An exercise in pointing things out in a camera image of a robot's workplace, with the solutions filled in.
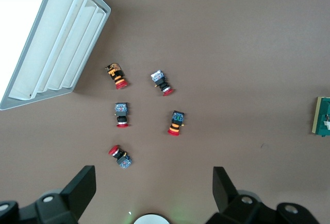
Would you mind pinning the red button orange collar blue base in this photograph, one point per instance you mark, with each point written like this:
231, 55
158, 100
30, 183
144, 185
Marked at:
176, 122

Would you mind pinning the red mushroom button blue base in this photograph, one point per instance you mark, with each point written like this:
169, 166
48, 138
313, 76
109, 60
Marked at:
121, 114
121, 158
161, 81

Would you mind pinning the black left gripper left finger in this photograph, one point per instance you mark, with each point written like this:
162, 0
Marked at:
77, 190

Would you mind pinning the brown paper table cover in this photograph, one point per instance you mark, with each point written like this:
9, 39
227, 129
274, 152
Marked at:
232, 54

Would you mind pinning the white divided storage bin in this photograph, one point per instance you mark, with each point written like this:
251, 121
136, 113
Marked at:
64, 41

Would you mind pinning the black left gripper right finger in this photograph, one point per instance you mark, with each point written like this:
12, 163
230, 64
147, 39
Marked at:
227, 195

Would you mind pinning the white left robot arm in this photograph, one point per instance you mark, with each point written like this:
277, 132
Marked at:
152, 220

